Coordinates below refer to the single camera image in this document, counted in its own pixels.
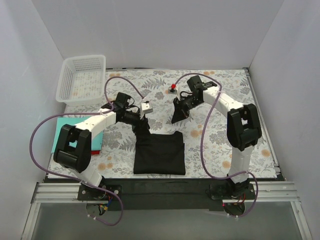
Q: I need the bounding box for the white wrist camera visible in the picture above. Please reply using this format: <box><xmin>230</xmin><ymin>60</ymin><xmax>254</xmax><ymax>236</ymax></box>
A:
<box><xmin>168</xmin><ymin>84</ymin><xmax>180</xmax><ymax>98</ymax></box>
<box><xmin>139</xmin><ymin>101</ymin><xmax>154</xmax><ymax>119</ymax></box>

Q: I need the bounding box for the folded red t shirt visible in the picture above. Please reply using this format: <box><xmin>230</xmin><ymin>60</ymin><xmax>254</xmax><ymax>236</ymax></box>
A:
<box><xmin>91</xmin><ymin>150</ymin><xmax>101</xmax><ymax>155</ymax></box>

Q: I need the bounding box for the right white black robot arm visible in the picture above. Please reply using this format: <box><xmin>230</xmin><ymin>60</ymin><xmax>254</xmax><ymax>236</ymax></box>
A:
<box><xmin>168</xmin><ymin>73</ymin><xmax>262</xmax><ymax>199</ymax></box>

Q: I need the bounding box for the aluminium front rail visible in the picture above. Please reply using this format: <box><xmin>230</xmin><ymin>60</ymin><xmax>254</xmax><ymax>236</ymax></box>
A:
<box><xmin>31</xmin><ymin>181</ymin><xmax>300</xmax><ymax>203</ymax></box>

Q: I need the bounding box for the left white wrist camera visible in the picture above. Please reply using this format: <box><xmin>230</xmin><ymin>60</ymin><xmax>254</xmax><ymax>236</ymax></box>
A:
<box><xmin>139</xmin><ymin>101</ymin><xmax>154</xmax><ymax>119</ymax></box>

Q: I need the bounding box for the folded teal t shirt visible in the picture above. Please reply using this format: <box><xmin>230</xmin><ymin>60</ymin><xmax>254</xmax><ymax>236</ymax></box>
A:
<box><xmin>51</xmin><ymin>116</ymin><xmax>103</xmax><ymax>154</ymax></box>

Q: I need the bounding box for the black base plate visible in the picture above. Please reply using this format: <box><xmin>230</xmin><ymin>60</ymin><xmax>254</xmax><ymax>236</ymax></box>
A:
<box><xmin>77</xmin><ymin>177</ymin><xmax>257</xmax><ymax>212</ymax></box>

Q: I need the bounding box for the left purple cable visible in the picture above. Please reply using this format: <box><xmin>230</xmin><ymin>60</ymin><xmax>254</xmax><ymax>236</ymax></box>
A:
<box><xmin>29</xmin><ymin>76</ymin><xmax>151</xmax><ymax>227</ymax></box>

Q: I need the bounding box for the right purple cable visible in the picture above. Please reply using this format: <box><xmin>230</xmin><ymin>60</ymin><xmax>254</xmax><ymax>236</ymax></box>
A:
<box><xmin>169</xmin><ymin>72</ymin><xmax>259</xmax><ymax>219</ymax></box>

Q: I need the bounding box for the black t shirt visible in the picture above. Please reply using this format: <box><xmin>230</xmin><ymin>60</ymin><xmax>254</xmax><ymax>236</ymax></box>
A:
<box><xmin>133</xmin><ymin>131</ymin><xmax>186</xmax><ymax>176</ymax></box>

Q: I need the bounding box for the floral table mat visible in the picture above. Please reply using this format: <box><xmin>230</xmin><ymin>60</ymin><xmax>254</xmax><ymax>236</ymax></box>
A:
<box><xmin>47</xmin><ymin>69</ymin><xmax>278</xmax><ymax>179</ymax></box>

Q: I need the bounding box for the white plastic basket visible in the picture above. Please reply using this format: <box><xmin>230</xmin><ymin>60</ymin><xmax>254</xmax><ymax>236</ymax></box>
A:
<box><xmin>55</xmin><ymin>54</ymin><xmax>106</xmax><ymax>107</ymax></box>

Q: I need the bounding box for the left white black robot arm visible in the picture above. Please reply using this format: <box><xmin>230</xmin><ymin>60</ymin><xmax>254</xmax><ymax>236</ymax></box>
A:
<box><xmin>53</xmin><ymin>92</ymin><xmax>153</xmax><ymax>200</ymax></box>

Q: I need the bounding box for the purple cable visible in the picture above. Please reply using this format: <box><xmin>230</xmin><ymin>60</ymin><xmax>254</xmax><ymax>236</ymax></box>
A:
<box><xmin>29</xmin><ymin>76</ymin><xmax>151</xmax><ymax>227</ymax></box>
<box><xmin>169</xmin><ymin>72</ymin><xmax>259</xmax><ymax>219</ymax></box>

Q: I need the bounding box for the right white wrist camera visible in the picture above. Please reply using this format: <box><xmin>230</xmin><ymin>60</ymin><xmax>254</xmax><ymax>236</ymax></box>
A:
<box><xmin>168</xmin><ymin>84</ymin><xmax>180</xmax><ymax>98</ymax></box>

